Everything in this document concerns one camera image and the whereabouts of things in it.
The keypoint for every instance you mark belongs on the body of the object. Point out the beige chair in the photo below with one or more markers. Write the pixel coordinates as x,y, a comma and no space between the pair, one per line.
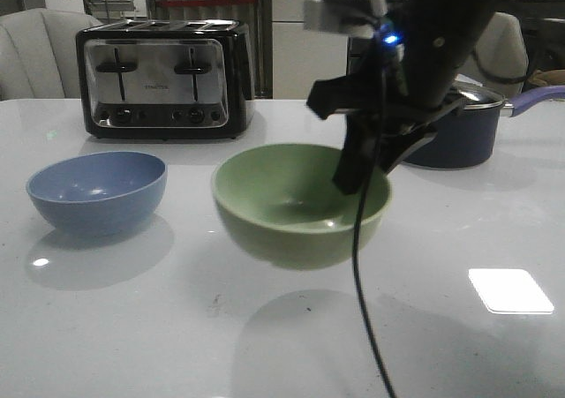
501,52
38,53

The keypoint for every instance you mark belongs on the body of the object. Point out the black gripper finger outside green bowl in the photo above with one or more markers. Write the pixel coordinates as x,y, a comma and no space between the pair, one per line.
395,149

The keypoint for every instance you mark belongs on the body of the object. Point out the green bowl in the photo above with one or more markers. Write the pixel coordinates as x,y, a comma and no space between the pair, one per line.
278,202

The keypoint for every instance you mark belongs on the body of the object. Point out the black gripper finger inside green bowl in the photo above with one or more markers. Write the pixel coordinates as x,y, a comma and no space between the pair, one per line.
356,160

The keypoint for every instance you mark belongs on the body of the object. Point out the dark blue saucepan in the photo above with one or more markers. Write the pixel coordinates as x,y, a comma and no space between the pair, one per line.
465,137

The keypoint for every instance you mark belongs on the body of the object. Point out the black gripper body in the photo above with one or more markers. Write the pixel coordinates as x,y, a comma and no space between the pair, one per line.
376,107

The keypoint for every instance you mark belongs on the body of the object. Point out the black chrome four-slot toaster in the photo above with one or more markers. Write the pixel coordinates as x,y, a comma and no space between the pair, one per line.
166,79

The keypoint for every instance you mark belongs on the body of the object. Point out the white refrigerator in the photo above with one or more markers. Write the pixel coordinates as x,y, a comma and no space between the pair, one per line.
301,56

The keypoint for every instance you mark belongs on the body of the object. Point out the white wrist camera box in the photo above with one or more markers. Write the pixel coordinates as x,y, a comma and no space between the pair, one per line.
353,18

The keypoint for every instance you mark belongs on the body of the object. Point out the glass pot lid blue knob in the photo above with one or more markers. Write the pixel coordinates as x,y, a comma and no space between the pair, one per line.
471,96

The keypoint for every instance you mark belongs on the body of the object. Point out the beige chair right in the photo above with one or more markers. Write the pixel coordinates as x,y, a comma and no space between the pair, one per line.
501,52

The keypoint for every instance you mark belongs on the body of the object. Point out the beige chair left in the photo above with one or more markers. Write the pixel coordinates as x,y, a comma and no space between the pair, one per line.
38,53

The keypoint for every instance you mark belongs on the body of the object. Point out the blue bowl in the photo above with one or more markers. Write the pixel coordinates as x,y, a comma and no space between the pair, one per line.
102,194

